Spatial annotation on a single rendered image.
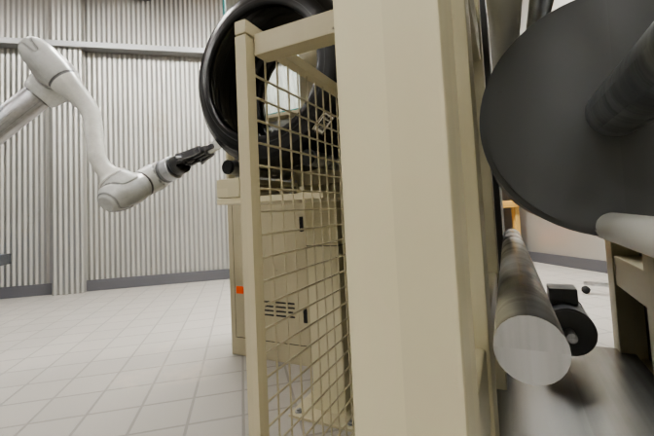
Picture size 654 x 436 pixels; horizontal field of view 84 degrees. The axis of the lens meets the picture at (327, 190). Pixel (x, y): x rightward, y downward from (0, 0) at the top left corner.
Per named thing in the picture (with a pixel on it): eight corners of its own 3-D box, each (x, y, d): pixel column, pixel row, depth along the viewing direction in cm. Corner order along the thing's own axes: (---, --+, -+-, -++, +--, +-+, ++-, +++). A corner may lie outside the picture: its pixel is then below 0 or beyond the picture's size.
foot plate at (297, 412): (321, 383, 158) (321, 379, 158) (381, 395, 146) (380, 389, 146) (288, 417, 134) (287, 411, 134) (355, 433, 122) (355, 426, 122)
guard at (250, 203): (418, 339, 123) (406, 135, 127) (423, 340, 122) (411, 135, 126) (254, 599, 43) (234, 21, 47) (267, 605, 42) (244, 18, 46)
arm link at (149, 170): (182, 178, 144) (160, 192, 133) (156, 191, 151) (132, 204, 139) (166, 155, 141) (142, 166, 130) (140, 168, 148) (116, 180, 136)
